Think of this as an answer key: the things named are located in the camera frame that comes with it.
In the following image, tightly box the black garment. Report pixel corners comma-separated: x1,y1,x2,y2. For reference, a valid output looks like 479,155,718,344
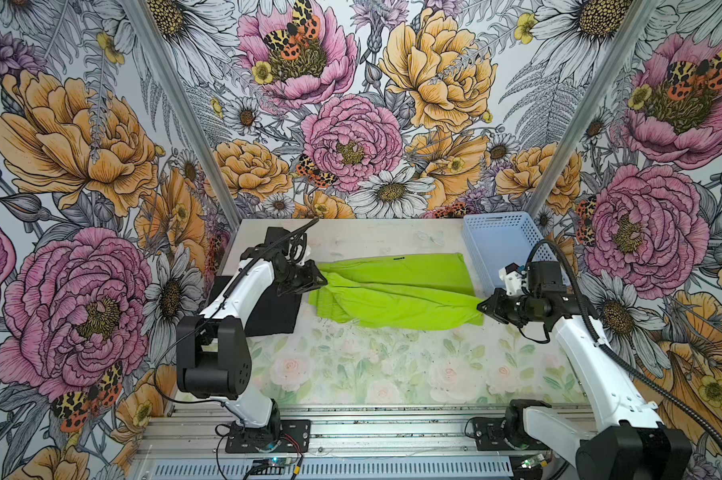
207,274,302,337

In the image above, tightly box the lime green towel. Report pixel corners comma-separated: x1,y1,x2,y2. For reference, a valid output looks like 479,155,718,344
309,253,484,331

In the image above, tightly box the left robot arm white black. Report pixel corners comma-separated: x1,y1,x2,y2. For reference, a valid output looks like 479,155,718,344
175,224,328,453

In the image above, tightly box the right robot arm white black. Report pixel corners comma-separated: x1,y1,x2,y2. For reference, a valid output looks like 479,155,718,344
474,261,693,479

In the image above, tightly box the light blue plastic basket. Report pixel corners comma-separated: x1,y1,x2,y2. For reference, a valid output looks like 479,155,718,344
462,211,542,295

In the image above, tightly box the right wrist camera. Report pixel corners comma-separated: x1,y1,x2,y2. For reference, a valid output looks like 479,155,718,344
499,263,526,298

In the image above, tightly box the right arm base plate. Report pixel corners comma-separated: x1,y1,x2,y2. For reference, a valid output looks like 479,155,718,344
464,417,548,452

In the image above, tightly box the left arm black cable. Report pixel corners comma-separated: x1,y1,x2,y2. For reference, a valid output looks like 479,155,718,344
153,217,320,421

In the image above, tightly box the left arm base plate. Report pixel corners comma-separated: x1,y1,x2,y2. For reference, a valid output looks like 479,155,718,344
224,419,312,454

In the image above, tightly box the white vented cable duct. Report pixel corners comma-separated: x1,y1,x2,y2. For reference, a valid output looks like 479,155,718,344
142,455,513,479

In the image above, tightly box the aluminium rail frame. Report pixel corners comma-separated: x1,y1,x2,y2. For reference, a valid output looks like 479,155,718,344
138,404,644,463

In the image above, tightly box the right aluminium corner post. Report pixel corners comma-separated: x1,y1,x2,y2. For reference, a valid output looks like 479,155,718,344
525,0,659,216

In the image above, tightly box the aluminium corner post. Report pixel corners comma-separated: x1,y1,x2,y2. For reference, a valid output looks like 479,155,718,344
124,1,242,234
525,0,659,216

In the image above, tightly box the left aluminium corner post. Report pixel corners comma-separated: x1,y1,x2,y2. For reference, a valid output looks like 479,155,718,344
124,1,242,234

